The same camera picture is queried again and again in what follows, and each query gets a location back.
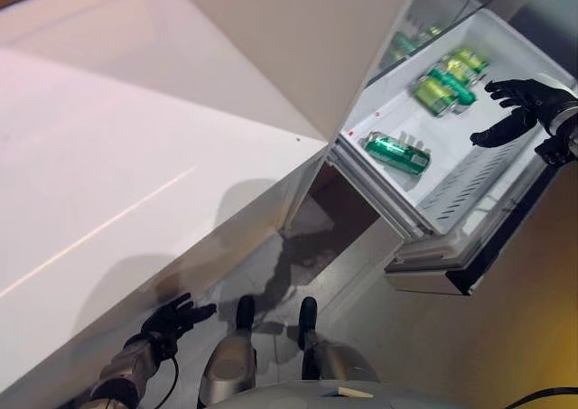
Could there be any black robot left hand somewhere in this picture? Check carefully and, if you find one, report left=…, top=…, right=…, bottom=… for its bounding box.
left=139, top=292, right=219, bottom=354

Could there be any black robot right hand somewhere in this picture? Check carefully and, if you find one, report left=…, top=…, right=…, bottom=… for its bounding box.
left=469, top=77, right=569, bottom=149

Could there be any steel fridge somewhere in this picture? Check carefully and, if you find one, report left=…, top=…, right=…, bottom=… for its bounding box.
left=288, top=0, right=578, bottom=247

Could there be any white fridge drawer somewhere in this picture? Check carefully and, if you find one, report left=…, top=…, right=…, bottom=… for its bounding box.
left=326, top=8, right=578, bottom=298

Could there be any robot left leg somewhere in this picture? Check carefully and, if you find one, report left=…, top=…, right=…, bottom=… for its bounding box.
left=198, top=294, right=260, bottom=406

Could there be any robot leg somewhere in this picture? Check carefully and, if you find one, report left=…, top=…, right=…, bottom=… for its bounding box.
left=198, top=294, right=260, bottom=406
left=297, top=295, right=381, bottom=384

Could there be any white counter cabinet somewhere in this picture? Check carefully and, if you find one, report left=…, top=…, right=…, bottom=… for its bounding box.
left=0, top=0, right=329, bottom=409

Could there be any silver robot torso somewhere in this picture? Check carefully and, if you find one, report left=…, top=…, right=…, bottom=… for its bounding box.
left=193, top=377, right=458, bottom=409

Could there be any robot right leg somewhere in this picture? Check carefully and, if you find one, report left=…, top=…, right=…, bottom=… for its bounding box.
left=297, top=295, right=381, bottom=384

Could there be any tall white cabinet panel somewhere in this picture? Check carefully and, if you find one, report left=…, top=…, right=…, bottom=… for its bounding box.
left=166, top=0, right=428, bottom=145

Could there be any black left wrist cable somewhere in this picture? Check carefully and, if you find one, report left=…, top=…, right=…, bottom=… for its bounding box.
left=163, top=352, right=181, bottom=409

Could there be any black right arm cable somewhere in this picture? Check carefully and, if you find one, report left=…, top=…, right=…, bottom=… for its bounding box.
left=509, top=385, right=578, bottom=409

